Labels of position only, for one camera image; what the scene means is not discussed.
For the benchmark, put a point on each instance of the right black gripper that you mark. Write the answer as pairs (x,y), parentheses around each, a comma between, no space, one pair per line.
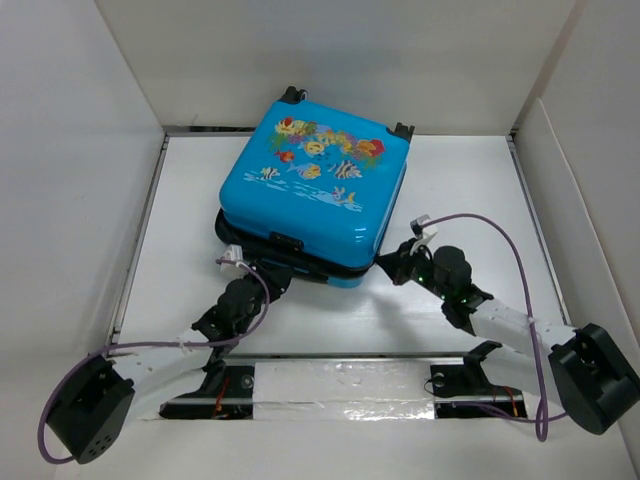
(397,263)

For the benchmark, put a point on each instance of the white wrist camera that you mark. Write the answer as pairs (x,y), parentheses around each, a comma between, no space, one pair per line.
(423,232)
(231,263)

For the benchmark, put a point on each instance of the silver tape strip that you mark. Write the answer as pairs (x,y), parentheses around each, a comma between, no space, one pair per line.
(342,390)

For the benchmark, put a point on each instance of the metal base rail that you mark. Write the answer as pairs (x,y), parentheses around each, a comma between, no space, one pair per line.
(454,398)

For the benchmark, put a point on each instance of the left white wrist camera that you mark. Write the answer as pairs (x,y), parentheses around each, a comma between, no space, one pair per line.
(231,263)

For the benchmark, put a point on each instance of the blue kids suitcase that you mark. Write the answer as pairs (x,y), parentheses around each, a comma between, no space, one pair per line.
(314,190)

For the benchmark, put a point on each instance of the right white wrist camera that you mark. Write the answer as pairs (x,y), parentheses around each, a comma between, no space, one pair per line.
(423,232)

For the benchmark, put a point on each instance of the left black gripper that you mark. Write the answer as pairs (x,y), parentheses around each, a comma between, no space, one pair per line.
(274,278)

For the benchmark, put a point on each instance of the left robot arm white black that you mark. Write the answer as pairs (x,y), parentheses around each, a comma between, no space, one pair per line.
(94,400)

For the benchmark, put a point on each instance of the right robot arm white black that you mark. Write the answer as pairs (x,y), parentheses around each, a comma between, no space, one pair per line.
(581,370)

